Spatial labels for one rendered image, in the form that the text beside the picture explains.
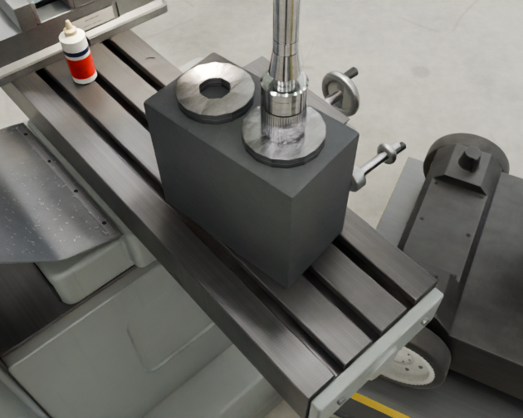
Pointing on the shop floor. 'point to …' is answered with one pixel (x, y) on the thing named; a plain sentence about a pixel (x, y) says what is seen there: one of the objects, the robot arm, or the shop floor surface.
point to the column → (3, 390)
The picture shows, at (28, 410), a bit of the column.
